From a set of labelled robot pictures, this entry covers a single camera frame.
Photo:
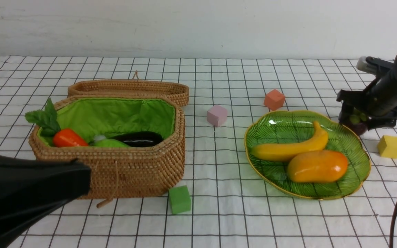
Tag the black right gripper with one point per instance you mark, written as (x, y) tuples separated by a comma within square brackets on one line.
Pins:
[(378, 101)]

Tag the dark purple toy mangosteen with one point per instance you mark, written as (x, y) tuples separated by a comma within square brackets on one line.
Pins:
[(357, 122)]

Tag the orange yellow toy mango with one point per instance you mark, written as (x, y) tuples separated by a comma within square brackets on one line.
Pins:
[(325, 166)]

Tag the yellow toy banana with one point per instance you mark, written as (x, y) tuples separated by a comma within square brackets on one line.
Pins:
[(284, 152)]

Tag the purple toy eggplant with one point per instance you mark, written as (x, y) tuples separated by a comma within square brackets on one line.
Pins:
[(140, 139)]

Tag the light green toy chayote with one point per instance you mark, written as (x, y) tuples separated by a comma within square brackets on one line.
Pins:
[(107, 142)]

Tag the orange toy carrot green leaves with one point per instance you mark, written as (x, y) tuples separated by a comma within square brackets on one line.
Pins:
[(46, 119)]

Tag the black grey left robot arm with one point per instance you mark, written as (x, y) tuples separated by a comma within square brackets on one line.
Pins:
[(31, 190)]

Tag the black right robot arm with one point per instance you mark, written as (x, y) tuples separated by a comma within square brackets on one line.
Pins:
[(377, 67)]

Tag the yellow foam cube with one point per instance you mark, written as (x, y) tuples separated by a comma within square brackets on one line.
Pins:
[(387, 146)]

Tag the green glass leaf plate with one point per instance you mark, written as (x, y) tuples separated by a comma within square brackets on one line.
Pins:
[(296, 126)]

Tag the orange foam cube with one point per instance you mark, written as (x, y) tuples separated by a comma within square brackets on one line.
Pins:
[(274, 100)]

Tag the pink foam cube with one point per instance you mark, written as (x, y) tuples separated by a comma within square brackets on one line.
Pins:
[(217, 115)]

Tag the green foam cube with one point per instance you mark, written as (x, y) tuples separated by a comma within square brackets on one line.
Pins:
[(180, 200)]

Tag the woven rattan basket lid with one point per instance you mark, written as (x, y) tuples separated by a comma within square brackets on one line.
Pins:
[(176, 92)]

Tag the woven rattan basket green lining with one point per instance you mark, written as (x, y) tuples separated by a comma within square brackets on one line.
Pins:
[(120, 172)]

